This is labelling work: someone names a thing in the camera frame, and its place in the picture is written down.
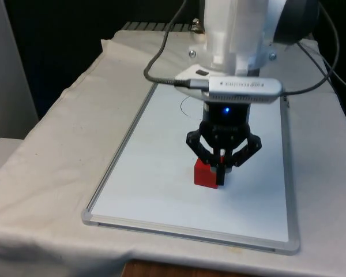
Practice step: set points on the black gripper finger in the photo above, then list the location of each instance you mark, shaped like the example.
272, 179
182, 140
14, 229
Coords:
200, 148
249, 150

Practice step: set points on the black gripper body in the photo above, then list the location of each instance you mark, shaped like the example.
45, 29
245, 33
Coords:
226, 121

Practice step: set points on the red cube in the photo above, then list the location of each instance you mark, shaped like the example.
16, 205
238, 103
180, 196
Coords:
203, 174

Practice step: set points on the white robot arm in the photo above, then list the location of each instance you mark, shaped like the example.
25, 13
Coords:
227, 31

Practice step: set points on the flat whiteboard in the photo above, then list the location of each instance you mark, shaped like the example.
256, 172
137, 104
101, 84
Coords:
167, 184

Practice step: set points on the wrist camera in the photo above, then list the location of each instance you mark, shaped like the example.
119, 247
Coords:
242, 86

